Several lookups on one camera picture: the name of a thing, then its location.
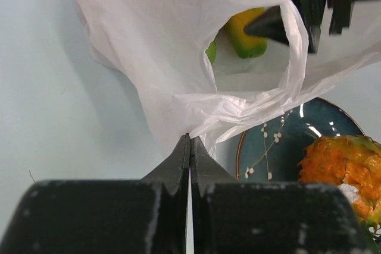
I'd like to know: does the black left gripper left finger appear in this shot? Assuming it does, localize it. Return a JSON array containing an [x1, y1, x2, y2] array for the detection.
[[1, 135, 191, 253]]

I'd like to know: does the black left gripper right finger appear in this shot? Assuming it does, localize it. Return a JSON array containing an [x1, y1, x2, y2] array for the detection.
[[190, 138, 372, 253]]

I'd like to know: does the fake yellow green mango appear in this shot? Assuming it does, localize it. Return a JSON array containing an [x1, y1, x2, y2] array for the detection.
[[224, 8, 267, 59]]

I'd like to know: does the white plastic bag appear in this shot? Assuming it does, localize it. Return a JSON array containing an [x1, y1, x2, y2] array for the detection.
[[76, 0, 380, 156]]

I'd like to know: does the fake pineapple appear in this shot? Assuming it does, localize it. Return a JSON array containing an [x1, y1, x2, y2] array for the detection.
[[298, 135, 380, 253]]

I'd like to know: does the fake green apple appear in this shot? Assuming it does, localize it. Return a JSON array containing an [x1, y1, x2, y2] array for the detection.
[[205, 41, 217, 64]]

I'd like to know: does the blue ceramic plate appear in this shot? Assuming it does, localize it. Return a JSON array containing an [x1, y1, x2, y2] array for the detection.
[[236, 98, 364, 183]]

